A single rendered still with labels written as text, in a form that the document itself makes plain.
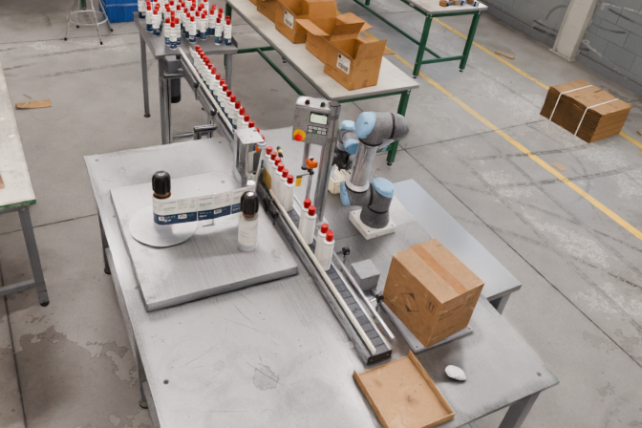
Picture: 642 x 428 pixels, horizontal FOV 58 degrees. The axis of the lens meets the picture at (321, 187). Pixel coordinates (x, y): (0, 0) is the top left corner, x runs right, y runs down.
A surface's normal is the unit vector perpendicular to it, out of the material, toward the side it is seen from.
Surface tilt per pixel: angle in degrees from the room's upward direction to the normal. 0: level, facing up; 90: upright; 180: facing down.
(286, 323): 0
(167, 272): 0
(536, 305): 0
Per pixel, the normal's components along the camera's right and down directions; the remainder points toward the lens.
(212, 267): 0.12, -0.80
